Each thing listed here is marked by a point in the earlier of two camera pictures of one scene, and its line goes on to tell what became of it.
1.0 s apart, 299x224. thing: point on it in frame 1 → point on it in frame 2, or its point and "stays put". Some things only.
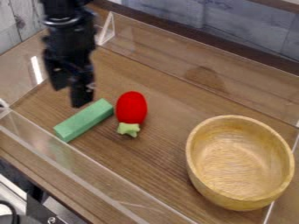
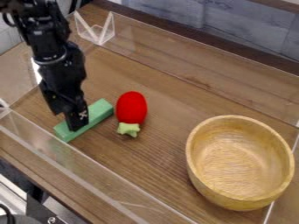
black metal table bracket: (39, 213) stays put
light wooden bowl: (239, 161) stays put
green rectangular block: (83, 120) stays put
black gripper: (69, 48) → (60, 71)
